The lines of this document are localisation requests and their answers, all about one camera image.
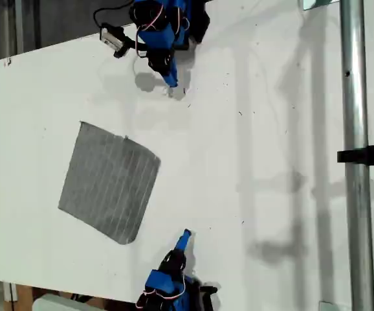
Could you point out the grey striped towel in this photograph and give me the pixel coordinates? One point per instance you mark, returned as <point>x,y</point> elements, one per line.
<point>109,181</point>

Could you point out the white plastic box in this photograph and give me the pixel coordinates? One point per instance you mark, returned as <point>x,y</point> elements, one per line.
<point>54,304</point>

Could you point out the brown wooden board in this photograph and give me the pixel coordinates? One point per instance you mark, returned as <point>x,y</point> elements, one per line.
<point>25,294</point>

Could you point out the white table leg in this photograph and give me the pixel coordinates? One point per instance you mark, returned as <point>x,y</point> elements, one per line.
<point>10,291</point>

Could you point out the black camera box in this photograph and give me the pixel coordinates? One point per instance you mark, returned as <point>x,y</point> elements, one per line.
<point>111,37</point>
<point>208,288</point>

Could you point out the steel post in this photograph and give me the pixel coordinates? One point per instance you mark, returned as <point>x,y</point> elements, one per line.
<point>355,97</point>

